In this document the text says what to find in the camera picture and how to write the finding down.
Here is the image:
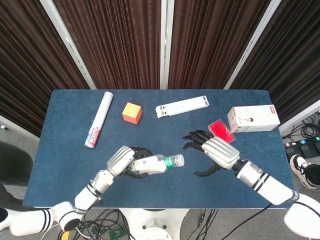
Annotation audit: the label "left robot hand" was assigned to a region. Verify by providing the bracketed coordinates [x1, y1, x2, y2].
[106, 145, 153, 179]

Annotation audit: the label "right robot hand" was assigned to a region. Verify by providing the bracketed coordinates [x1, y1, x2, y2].
[182, 129, 241, 177]

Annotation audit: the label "transparent plastic bottle green label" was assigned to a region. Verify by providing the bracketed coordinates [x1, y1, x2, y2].
[128, 154, 176, 176]

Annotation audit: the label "white bottle cap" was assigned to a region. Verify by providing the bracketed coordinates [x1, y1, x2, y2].
[173, 154, 185, 167]

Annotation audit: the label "red ink pad clear case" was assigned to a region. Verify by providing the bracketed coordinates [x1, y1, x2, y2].
[207, 118, 237, 144]

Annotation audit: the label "plastic food wrap roll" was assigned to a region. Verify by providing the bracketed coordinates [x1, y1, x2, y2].
[83, 91, 115, 150]

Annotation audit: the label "white cardboard product box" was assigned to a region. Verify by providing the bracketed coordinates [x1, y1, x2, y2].
[226, 104, 281, 134]

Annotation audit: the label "orange cube yellow face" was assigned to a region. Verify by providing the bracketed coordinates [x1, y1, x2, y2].
[121, 102, 143, 125]

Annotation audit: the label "blue table cloth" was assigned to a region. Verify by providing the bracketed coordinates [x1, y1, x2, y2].
[22, 89, 298, 210]

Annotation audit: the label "white folding laptop stand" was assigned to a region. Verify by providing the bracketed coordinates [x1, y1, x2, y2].
[155, 95, 210, 119]

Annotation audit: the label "green circuit board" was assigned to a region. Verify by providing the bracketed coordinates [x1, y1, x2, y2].
[109, 228, 124, 240]

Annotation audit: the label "white black sneaker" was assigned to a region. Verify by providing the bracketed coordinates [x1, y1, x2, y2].
[289, 154, 314, 190]

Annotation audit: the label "black trouser leg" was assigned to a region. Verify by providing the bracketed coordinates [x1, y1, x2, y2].
[303, 163, 320, 187]

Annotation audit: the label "black chair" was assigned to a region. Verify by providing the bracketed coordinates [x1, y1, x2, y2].
[0, 140, 34, 201]

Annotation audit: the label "brown pleated curtain panel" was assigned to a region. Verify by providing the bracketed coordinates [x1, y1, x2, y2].
[0, 0, 91, 137]
[53, 0, 163, 90]
[167, 0, 272, 90]
[229, 0, 320, 123]

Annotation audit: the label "tangled floor cables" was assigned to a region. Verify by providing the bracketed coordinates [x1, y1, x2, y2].
[56, 208, 136, 240]

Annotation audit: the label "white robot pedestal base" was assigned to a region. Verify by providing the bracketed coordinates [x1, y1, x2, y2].
[119, 208, 189, 240]

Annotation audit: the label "black floor cable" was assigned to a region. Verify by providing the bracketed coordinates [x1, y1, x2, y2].
[196, 208, 219, 240]

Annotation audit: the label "white partition frame rail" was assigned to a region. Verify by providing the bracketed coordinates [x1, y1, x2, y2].
[278, 99, 320, 131]
[0, 114, 40, 140]

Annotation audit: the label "black coiled cables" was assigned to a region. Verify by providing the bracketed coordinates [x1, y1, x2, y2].
[281, 112, 320, 141]

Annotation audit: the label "white partition frame post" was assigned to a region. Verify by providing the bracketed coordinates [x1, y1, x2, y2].
[39, 0, 97, 90]
[159, 0, 175, 90]
[223, 0, 291, 90]

